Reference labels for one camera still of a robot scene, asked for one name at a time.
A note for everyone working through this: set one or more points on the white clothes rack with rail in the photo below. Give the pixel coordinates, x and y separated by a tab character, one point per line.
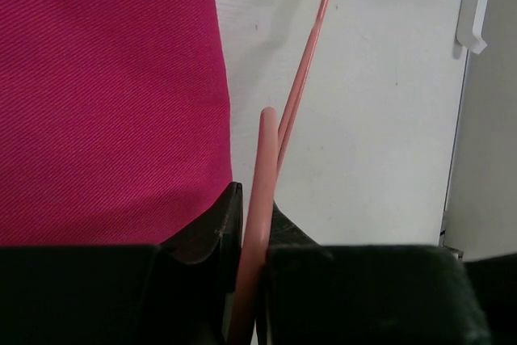
470	25

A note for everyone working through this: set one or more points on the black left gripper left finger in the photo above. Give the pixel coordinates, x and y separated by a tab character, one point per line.
173	293

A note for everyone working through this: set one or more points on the pink wire hanger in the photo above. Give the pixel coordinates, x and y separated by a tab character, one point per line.
273	139

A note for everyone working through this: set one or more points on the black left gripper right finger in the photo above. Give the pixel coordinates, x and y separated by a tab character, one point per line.
373	294

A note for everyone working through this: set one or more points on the pink trousers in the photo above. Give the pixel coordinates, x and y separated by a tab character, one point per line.
115	119

